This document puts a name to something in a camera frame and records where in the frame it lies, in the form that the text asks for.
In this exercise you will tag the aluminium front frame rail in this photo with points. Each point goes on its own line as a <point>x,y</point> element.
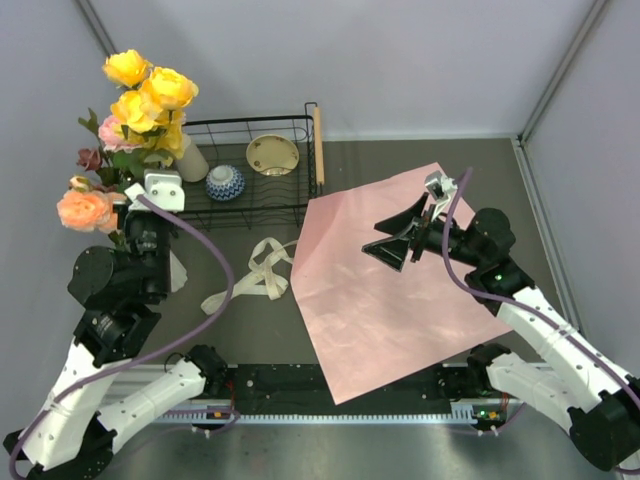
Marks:
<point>533,381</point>

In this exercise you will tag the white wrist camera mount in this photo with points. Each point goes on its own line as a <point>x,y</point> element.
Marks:
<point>162,188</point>
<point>442,189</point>

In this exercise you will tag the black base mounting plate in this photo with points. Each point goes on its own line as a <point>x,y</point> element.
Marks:
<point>305,384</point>

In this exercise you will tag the beige upturned cup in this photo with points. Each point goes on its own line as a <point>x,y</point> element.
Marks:
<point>192,166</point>

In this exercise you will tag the peach peony stem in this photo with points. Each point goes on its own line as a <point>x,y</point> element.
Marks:
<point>86,207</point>

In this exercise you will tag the yellow rose stem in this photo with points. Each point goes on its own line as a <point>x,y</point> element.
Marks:
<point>152,104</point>

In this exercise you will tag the cream printed ribbon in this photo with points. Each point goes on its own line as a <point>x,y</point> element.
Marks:
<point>262,280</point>

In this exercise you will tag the blue white patterned bowl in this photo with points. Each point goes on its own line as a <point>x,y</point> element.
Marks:
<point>224,183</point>

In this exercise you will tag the mauve rose stem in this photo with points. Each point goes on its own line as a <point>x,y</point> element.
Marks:
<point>90,159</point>

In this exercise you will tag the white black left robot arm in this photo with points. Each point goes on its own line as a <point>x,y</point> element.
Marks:
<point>75,436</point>

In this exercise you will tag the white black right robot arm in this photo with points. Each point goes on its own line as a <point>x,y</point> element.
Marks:
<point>593,400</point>

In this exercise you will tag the purple wrapping paper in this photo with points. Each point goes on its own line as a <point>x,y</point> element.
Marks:
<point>369,324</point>

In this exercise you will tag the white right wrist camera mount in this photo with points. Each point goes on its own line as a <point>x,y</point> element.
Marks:
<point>442,189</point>

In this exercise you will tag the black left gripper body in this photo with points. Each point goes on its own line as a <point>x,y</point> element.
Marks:
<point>152,235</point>

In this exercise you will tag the pink peony stem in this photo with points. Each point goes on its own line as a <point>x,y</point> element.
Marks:
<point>121,153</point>

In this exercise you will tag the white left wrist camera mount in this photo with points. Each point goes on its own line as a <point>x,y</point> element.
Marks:
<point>162,188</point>

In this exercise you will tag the white ribbed ceramic vase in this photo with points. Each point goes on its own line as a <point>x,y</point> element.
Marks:
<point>178,273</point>

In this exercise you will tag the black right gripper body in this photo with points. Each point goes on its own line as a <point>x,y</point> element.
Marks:
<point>423,235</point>

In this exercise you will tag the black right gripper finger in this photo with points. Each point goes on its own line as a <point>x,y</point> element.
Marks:
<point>391,251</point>
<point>398,223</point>

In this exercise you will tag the black wire dish rack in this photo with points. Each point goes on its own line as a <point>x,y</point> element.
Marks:
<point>278,195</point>

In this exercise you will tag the cream floral plate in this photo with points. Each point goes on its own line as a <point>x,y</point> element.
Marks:
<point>272,155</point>

